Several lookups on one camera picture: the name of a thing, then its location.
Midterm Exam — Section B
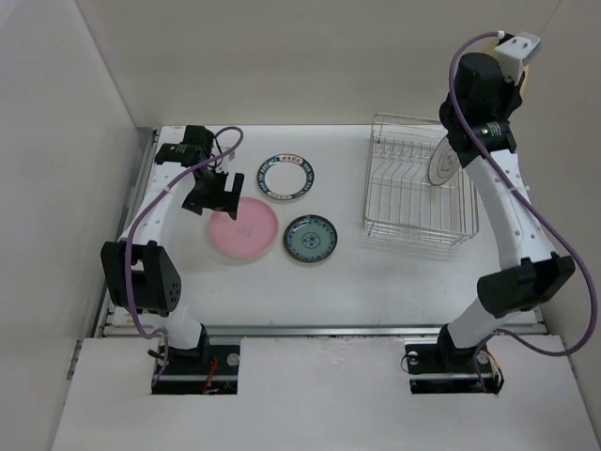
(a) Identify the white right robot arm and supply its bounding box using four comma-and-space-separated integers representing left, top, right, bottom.
435, 53, 576, 370

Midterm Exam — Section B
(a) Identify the white blue rimmed plate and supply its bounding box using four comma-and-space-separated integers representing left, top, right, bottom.
256, 153, 316, 201

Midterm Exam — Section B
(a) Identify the metal wire dish rack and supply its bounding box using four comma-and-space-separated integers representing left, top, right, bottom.
362, 113, 480, 247

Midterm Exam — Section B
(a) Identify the grey white lined plate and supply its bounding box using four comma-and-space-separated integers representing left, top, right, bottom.
428, 136, 460, 186

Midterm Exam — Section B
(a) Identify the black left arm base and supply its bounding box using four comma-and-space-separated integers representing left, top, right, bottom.
148, 343, 241, 396

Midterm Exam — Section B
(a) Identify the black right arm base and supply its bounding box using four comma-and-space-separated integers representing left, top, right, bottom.
400, 342, 505, 395

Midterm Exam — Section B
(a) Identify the dark green patterned plate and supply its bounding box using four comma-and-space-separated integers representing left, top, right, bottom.
283, 214, 338, 264

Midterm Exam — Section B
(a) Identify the pink plate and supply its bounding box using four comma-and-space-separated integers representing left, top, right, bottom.
208, 197, 279, 258

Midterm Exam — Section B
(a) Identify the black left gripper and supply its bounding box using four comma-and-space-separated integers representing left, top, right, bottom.
182, 166, 243, 219

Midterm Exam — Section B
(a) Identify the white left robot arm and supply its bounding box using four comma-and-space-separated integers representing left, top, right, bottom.
100, 126, 244, 373

